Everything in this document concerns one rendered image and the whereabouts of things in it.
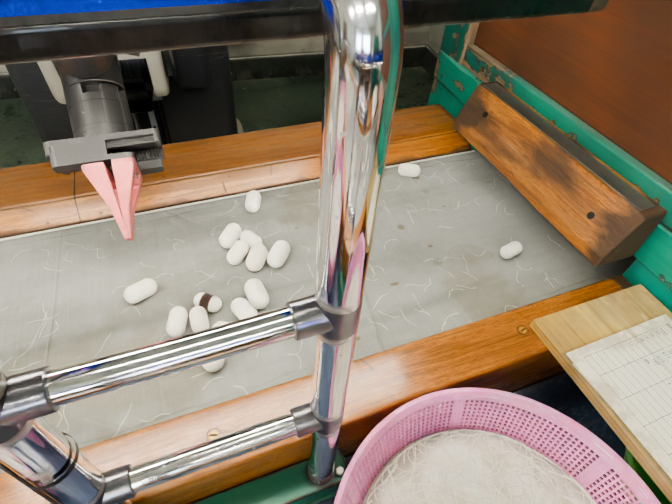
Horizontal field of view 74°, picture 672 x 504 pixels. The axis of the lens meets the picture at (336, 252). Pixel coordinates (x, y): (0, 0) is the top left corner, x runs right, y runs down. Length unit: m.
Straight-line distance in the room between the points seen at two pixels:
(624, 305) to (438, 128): 0.38
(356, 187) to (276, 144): 0.54
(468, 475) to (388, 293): 0.20
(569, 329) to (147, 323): 0.43
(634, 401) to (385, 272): 0.27
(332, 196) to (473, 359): 0.33
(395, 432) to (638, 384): 0.23
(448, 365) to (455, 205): 0.28
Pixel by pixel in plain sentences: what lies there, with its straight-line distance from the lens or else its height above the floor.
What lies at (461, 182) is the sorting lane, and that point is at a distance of 0.70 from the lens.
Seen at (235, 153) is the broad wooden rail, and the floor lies 0.76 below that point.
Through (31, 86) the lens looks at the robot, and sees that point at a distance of 1.41.
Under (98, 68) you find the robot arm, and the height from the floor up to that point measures 0.94.
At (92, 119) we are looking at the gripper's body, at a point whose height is 0.90.
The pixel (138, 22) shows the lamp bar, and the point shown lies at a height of 1.06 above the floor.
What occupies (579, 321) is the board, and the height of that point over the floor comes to 0.78.
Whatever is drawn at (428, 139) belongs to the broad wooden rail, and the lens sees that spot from 0.74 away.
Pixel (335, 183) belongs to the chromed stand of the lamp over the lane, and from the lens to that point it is 0.15.
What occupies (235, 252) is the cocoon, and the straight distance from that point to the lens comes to 0.53.
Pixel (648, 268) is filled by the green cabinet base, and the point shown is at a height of 0.79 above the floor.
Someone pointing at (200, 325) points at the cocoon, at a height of 0.76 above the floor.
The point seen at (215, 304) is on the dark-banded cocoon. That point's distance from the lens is 0.49.
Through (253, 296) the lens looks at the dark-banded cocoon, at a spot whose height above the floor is 0.76.
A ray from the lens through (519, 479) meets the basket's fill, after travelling 0.47.
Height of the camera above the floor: 1.14
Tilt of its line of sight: 46 degrees down
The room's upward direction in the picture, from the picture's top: 5 degrees clockwise
